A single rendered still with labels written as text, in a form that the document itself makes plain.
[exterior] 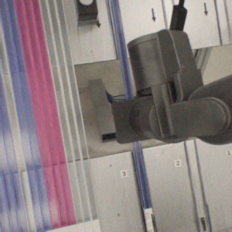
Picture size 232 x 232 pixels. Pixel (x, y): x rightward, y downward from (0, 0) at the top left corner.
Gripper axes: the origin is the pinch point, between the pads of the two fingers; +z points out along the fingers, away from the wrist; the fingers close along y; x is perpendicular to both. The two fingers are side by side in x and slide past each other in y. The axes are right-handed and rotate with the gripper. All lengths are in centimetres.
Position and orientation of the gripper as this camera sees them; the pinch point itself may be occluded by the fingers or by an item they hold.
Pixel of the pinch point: (133, 118)
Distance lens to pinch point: 47.9
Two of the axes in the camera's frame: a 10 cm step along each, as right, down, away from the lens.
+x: 1.6, 9.9, 0.3
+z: -1.6, 0.0, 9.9
